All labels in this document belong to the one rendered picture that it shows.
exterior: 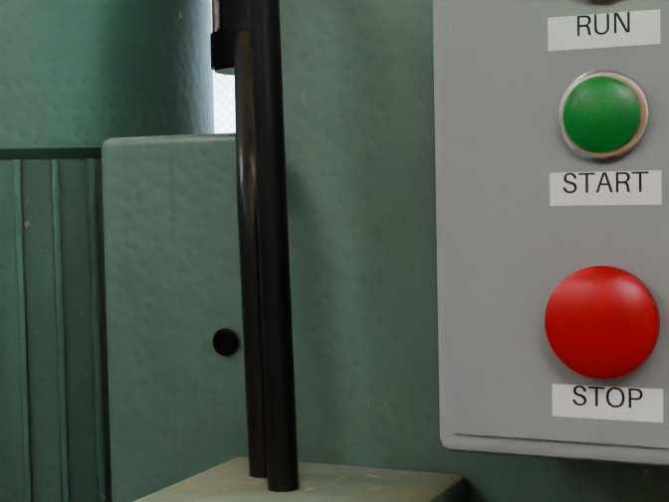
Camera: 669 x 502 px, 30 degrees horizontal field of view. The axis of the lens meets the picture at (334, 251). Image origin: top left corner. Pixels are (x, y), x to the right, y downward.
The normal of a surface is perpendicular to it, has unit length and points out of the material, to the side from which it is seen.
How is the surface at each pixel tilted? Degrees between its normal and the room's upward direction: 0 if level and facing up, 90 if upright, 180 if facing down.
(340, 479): 0
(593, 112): 88
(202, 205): 90
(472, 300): 90
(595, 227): 90
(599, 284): 81
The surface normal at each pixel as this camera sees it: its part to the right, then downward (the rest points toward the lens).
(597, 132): -0.42, 0.11
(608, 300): -0.36, -0.09
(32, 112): 0.16, 0.05
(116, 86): 0.63, 0.03
